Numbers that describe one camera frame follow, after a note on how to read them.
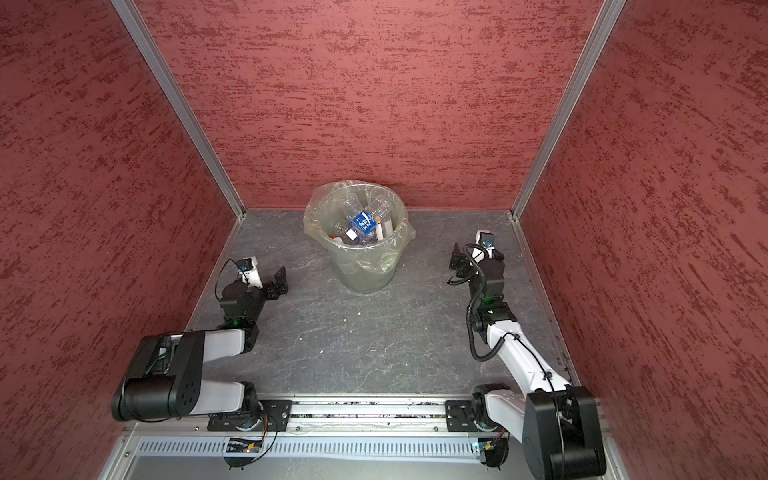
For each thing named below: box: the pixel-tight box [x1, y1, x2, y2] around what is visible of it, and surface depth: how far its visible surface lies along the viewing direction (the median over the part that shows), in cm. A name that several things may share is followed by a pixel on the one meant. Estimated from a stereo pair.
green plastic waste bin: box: [319, 182, 409, 294], surface depth 89 cm
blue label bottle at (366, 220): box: [352, 195, 392, 235], surface depth 87 cm
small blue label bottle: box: [333, 219, 359, 243], surface depth 87 cm
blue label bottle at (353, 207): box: [341, 192, 377, 234], surface depth 89 cm
